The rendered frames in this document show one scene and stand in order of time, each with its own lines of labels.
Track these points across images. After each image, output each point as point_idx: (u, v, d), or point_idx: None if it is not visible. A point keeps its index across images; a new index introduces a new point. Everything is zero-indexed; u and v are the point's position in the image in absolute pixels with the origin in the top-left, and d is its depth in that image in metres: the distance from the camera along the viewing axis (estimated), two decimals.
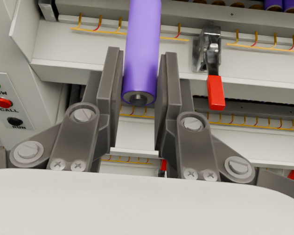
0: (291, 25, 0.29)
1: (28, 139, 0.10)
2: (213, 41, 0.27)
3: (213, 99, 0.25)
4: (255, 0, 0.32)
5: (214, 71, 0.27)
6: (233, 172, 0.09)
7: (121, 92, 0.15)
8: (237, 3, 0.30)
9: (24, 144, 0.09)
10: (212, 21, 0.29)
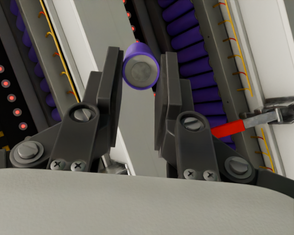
0: None
1: (28, 139, 0.10)
2: None
3: None
4: None
5: None
6: (233, 172, 0.09)
7: None
8: None
9: (24, 144, 0.09)
10: None
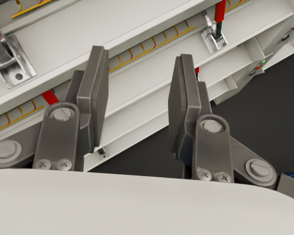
0: None
1: (6, 139, 0.10)
2: None
3: None
4: None
5: None
6: (254, 175, 0.09)
7: None
8: None
9: (2, 144, 0.09)
10: None
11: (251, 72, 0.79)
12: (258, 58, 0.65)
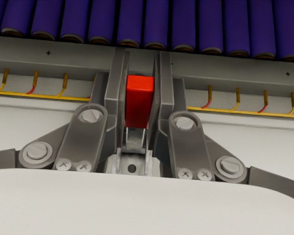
0: (260, 79, 0.19)
1: (37, 140, 0.10)
2: None
3: (135, 105, 0.13)
4: None
5: (140, 134, 0.16)
6: (224, 171, 0.09)
7: (52, 28, 0.20)
8: (181, 48, 0.20)
9: (33, 145, 0.09)
10: (140, 74, 0.19)
11: None
12: None
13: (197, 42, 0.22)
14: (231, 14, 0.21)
